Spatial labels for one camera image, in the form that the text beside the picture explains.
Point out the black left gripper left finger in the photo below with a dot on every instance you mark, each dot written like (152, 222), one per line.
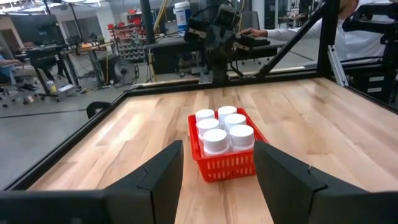
(155, 193)

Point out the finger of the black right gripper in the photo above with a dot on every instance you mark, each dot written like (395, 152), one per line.
(213, 42)
(227, 43)

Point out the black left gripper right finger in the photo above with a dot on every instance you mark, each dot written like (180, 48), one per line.
(289, 193)

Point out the red plastic basket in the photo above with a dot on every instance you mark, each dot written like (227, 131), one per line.
(227, 169)

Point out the white pill bottle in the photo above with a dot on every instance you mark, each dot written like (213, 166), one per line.
(215, 140)
(235, 119)
(227, 110)
(242, 136)
(205, 114)
(207, 124)

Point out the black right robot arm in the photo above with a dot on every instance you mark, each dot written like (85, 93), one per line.
(220, 71)

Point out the black equipment table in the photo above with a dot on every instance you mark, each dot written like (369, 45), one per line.
(174, 46)

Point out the person's hand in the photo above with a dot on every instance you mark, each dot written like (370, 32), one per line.
(255, 32)

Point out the black vertical pole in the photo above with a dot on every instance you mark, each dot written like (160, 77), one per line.
(147, 21)

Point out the red parts bin shelf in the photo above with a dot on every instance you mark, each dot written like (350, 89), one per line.
(127, 40)

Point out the black floor fan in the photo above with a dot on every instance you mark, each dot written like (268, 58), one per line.
(124, 71)

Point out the silver aluminium strut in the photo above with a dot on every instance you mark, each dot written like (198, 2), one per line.
(337, 65)

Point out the person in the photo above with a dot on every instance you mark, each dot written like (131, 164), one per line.
(4, 70)
(357, 43)

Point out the black workshop desk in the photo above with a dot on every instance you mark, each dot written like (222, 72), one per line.
(46, 51)

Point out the large dark display screen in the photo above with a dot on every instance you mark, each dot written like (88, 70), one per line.
(35, 29)

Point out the black equipment rack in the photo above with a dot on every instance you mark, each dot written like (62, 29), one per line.
(388, 46)

